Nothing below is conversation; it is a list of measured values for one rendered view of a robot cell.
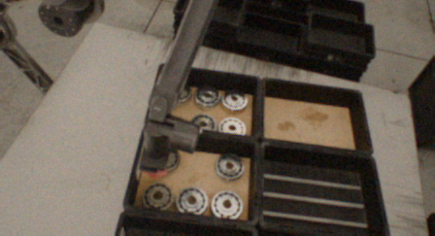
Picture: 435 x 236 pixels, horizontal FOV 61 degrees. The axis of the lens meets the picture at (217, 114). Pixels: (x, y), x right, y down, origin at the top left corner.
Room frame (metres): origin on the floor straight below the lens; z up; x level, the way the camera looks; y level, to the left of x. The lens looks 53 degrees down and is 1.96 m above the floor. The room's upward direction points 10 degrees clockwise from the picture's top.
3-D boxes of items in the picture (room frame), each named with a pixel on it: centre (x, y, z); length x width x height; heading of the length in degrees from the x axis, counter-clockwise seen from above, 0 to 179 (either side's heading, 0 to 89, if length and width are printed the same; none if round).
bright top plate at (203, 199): (0.48, 0.03, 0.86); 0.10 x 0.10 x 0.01
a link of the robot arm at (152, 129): (0.47, 0.13, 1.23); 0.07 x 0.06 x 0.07; 84
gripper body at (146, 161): (0.47, 0.14, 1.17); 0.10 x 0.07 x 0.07; 1
